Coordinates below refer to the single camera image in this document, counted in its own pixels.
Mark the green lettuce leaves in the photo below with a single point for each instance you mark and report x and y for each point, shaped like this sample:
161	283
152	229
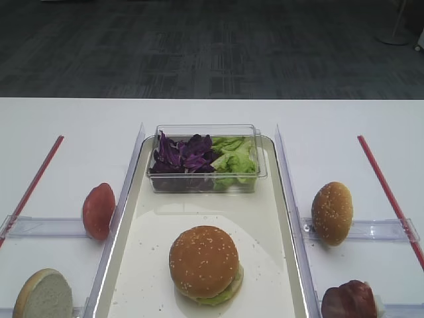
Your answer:
234	158

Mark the clear left lower pusher track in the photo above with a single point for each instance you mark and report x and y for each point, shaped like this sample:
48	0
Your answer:
79	312

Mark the clear left long rail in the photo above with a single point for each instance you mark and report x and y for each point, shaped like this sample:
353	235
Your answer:
92	303

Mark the clear left upper pusher track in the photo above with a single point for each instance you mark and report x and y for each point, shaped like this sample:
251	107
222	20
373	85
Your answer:
23	227

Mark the sesame bun top front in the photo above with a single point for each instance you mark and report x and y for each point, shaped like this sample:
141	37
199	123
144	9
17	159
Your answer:
203	261

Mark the red guide rail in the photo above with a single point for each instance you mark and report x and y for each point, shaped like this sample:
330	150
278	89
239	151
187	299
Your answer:
31	190
391	198

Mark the clear right upper pusher track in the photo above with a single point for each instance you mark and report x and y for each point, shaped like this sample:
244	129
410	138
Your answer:
389	230

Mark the clear plastic salad box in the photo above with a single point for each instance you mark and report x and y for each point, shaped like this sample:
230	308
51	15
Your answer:
204	182

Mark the bun bottom with fillings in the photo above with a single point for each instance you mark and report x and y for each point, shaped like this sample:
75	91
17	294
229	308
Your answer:
228	293

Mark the clear pusher track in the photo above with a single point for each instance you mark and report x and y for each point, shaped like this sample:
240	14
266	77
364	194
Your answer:
79	312
398	310
389	230
23	227

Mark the purple cabbage leaves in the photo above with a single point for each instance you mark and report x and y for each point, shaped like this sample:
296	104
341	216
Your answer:
192	156

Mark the clear right lower pusher track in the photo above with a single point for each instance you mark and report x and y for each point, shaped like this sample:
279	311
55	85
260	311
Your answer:
398	310

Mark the red left guide rail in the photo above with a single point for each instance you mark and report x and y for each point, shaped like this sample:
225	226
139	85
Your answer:
31	190

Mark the white bun bottom slice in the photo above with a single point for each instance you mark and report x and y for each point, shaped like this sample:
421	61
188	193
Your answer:
45	294

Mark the sesame bun top rear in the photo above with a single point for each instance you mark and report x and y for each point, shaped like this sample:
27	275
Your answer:
332	213

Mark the red right guide rail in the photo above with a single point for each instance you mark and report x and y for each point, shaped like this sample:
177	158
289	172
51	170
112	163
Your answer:
391	198

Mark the sliced ham stack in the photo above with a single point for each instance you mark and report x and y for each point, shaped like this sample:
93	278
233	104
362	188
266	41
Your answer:
350	300

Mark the metal serving tray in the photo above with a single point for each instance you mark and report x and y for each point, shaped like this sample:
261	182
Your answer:
138	282

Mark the sesame bun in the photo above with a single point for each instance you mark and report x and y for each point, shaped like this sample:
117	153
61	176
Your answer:
332	213
203	261

